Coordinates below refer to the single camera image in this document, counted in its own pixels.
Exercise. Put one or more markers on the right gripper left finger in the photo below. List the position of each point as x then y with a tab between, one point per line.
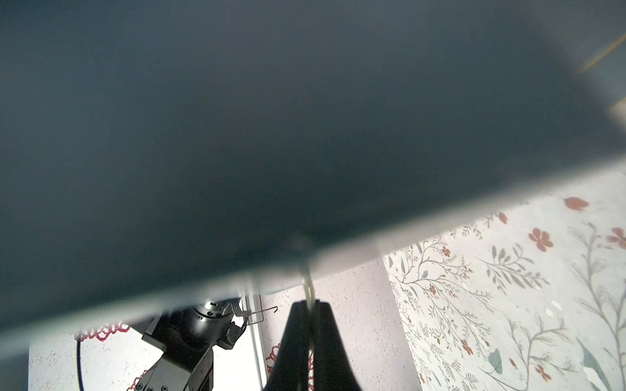
291	369

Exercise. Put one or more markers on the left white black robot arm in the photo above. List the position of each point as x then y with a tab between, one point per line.
187	338

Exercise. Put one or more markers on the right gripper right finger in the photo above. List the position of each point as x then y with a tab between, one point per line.
331	366

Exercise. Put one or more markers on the teal drawer cabinet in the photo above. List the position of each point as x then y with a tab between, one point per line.
155	154

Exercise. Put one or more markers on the black wire wall rack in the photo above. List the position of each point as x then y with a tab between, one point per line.
251	309

